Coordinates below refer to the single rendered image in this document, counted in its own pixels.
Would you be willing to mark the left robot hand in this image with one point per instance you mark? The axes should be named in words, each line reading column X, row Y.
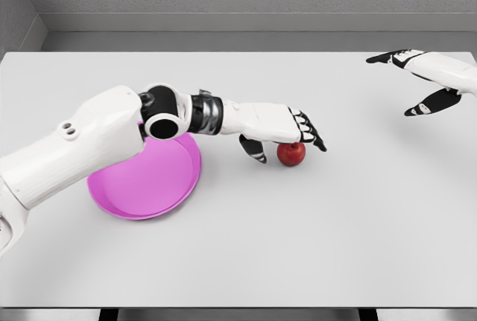
column 272, row 120

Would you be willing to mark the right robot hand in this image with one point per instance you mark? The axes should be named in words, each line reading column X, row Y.
column 428, row 66

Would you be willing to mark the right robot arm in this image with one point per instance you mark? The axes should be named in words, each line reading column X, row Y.
column 472, row 79

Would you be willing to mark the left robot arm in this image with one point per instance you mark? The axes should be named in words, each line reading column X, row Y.
column 93, row 131

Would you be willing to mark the red apple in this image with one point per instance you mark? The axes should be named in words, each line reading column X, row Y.
column 291, row 154

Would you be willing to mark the pink plate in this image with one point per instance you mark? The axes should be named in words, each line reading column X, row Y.
column 149, row 179

